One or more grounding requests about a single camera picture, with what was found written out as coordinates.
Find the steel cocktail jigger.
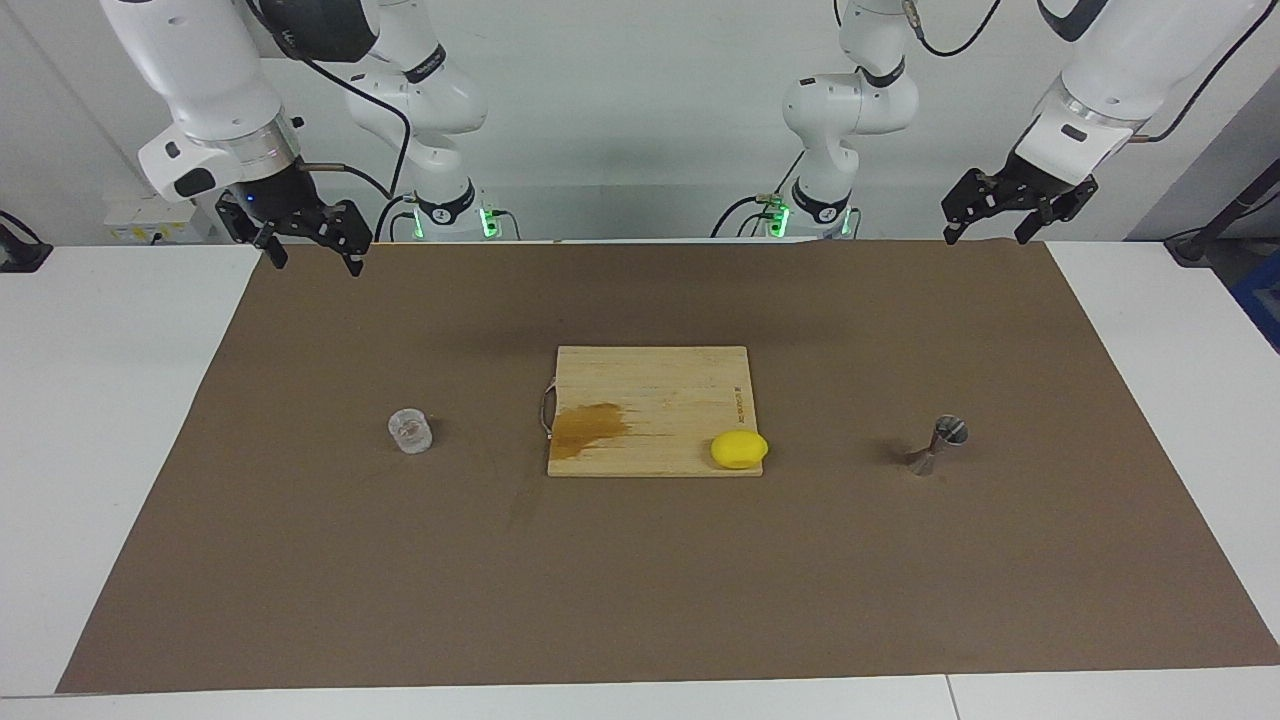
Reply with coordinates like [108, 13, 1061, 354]
[906, 415, 969, 476]

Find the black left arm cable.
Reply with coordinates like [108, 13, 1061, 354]
[900, 0, 1280, 143]

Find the white power strip box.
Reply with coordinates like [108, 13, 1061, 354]
[103, 195, 216, 244]

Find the wooden cutting board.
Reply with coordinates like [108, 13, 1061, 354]
[540, 346, 764, 478]

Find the brown table mat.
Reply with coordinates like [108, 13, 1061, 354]
[55, 240, 1280, 694]

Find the yellow lemon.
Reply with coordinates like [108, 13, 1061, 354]
[710, 430, 770, 471]

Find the blue crate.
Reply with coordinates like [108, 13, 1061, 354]
[1228, 250, 1280, 351]

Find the small clear glass cup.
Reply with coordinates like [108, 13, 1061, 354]
[388, 407, 433, 454]

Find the black stand foot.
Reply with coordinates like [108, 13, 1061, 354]
[1165, 160, 1280, 266]
[0, 210, 53, 273]

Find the black left base cable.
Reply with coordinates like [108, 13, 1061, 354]
[711, 150, 807, 239]

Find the black base cable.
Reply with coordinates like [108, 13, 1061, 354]
[374, 194, 416, 242]
[711, 150, 807, 239]

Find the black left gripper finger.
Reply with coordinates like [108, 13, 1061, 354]
[1015, 180, 1099, 246]
[942, 168, 1011, 245]

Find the black right base cable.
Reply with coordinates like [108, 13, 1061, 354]
[374, 194, 416, 242]

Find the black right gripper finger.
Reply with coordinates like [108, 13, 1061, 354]
[300, 200, 374, 278]
[216, 192, 291, 269]

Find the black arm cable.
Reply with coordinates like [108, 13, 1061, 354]
[245, 0, 416, 201]
[900, 0, 1280, 143]

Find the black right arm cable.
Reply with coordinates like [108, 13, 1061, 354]
[245, 0, 416, 201]

